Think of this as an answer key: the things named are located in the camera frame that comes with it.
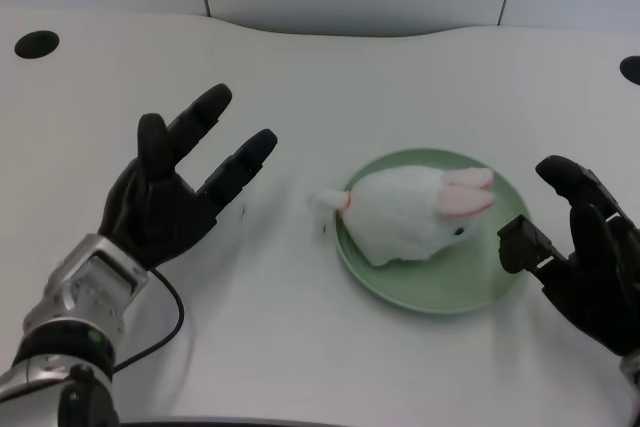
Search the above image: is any green round plate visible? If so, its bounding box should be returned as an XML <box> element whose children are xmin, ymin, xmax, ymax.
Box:
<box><xmin>333</xmin><ymin>147</ymin><xmax>532</xmax><ymax>317</ymax></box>

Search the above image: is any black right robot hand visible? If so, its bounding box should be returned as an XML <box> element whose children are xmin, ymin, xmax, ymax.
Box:
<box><xmin>496</xmin><ymin>154</ymin><xmax>640</xmax><ymax>359</ymax></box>

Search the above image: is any black round cable grommet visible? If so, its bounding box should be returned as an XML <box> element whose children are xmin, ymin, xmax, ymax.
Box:
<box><xmin>13</xmin><ymin>30</ymin><xmax>61</xmax><ymax>60</ymax></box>
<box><xmin>619</xmin><ymin>55</ymin><xmax>640</xmax><ymax>84</ymax></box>

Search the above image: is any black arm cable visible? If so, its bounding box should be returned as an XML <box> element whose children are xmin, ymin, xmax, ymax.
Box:
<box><xmin>112</xmin><ymin>269</ymin><xmax>186</xmax><ymax>375</ymax></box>

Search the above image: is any white plush rabbit doll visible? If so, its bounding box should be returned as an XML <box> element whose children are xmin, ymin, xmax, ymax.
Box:
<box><xmin>306</xmin><ymin>166</ymin><xmax>497</xmax><ymax>268</ymax></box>

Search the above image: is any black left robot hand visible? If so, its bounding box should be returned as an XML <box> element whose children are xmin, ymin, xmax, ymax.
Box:
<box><xmin>97</xmin><ymin>83</ymin><xmax>279</xmax><ymax>271</ymax></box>

